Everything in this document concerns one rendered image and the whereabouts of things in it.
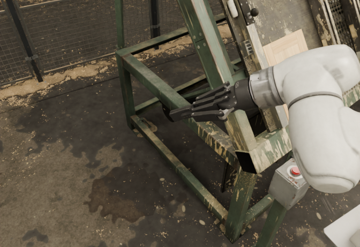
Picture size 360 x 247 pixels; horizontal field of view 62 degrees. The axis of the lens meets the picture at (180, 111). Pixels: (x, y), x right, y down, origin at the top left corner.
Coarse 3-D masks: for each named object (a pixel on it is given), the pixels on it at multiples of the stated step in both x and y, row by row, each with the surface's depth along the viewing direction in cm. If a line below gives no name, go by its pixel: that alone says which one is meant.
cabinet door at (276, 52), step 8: (296, 32) 159; (280, 40) 153; (288, 40) 156; (296, 40) 159; (304, 40) 162; (264, 48) 147; (272, 48) 150; (280, 48) 153; (288, 48) 156; (296, 48) 159; (304, 48) 161; (272, 56) 150; (280, 56) 153; (288, 56) 156; (272, 64) 150; (288, 120) 154
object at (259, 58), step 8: (240, 16) 140; (240, 24) 142; (248, 32) 140; (256, 32) 143; (256, 40) 142; (256, 48) 142; (256, 56) 143; (264, 56) 144; (256, 64) 145; (264, 64) 144; (272, 112) 150; (280, 112) 148; (280, 120) 148
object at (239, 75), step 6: (204, 0) 140; (210, 12) 142; (210, 18) 142; (216, 30) 143; (336, 30) 184; (342, 30) 187; (222, 42) 144; (222, 48) 144; (228, 60) 146; (228, 66) 146; (234, 72) 147; (240, 72) 147; (234, 78) 145; (240, 78) 146
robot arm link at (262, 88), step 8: (256, 72) 67; (264, 72) 65; (272, 72) 64; (256, 80) 65; (264, 80) 64; (272, 80) 63; (256, 88) 65; (264, 88) 64; (272, 88) 63; (256, 96) 65; (264, 96) 64; (272, 96) 64; (264, 104) 66; (272, 104) 65; (280, 104) 65
